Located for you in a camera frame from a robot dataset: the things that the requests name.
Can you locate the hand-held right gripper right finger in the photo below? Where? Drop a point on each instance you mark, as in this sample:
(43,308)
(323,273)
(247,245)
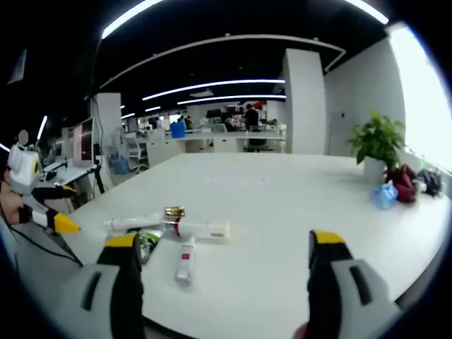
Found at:
(332,282)

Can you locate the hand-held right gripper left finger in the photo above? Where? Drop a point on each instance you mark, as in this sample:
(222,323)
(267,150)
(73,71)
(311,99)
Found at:
(120,282)

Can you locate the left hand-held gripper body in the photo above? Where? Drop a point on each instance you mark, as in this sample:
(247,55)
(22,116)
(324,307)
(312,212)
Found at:
(23,169)

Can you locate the green black skincare sachet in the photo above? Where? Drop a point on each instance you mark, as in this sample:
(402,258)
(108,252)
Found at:
(150,240)

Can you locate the white skincare tube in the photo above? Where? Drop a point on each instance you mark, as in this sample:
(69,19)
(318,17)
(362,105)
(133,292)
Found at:
(134,221)

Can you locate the small white red-label bottle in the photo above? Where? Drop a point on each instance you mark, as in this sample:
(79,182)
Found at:
(185,261)

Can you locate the white red-collar pump bottle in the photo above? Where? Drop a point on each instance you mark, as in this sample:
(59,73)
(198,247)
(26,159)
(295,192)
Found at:
(201,229)

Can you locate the person's left hand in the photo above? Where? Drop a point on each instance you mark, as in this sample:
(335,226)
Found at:
(10,206)

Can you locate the person's right hand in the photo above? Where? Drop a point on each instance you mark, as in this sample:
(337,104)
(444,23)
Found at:
(303,332)

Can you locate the black tripod stand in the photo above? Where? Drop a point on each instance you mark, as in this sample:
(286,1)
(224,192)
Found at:
(99,176)

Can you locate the white-framed monitor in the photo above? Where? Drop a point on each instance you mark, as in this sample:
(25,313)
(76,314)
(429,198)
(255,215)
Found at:
(84,141)

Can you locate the blue water jug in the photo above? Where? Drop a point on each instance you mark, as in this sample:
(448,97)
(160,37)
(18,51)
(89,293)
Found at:
(120,165)

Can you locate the white office chair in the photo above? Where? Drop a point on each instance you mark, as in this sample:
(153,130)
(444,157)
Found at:
(136,150)

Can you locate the blue plastic bag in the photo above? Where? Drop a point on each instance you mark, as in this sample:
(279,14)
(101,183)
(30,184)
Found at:
(385,196)

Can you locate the white plant pot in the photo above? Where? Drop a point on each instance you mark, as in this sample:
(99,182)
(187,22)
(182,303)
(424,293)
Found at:
(374,171)

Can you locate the blue bin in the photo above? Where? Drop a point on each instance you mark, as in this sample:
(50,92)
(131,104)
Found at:
(177,130)

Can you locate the dark grey cloth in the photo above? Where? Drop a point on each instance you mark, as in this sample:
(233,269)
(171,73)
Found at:
(431,182)

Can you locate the green potted plant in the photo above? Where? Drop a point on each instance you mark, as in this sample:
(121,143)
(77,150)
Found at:
(378,137)

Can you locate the long white office counter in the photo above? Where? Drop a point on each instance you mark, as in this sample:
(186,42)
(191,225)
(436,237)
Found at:
(219,141)

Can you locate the long ceiling light strip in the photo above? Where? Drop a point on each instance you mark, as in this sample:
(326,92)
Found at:
(229,98)
(212,85)

